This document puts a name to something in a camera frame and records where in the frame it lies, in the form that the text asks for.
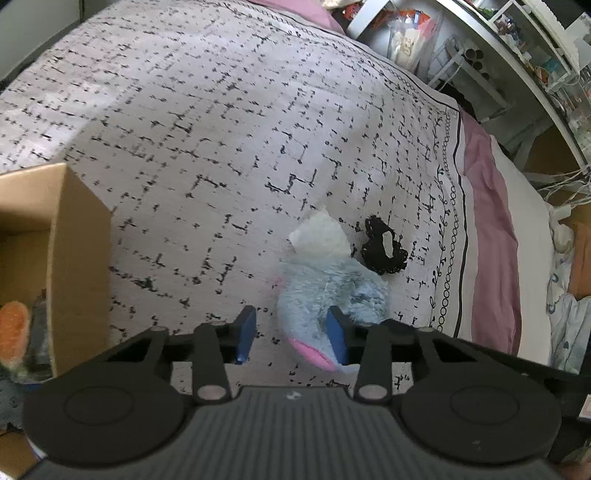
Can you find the pink bed sheet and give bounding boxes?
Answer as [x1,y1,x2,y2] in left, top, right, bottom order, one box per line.
[250,0,523,357]

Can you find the blue denim crochet-edged pouch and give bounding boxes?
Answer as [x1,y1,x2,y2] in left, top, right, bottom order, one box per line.
[0,376,27,431]

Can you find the white black-patterned blanket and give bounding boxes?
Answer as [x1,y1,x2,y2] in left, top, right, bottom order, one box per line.
[0,0,479,403]

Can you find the white desk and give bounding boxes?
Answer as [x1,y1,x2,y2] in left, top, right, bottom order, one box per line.
[438,0,591,168]

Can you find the blue and pink plush toy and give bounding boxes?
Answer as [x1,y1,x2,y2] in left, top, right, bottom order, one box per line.
[276,208,390,373]

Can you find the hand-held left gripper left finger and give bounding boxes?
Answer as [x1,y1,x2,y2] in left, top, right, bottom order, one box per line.
[99,305,257,406]

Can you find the white printed shopping bag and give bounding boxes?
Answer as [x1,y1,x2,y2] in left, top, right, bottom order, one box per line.
[387,10,440,71]

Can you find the white cables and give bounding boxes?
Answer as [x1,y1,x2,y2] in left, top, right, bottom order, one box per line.
[537,167,591,219]

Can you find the light blue printed cloth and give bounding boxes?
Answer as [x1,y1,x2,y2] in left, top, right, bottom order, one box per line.
[546,270,591,373]

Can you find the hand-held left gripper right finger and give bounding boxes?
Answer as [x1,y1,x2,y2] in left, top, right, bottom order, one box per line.
[326,305,522,404]

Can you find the black lace accessory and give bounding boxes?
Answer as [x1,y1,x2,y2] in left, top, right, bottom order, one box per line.
[359,215,408,277]

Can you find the white wire rack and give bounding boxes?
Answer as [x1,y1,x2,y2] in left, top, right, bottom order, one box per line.
[426,34,514,124]

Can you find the burger plush toy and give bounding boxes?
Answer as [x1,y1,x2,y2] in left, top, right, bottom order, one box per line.
[0,300,33,368]

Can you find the brown cardboard box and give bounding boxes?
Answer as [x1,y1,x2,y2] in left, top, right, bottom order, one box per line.
[0,162,113,387]

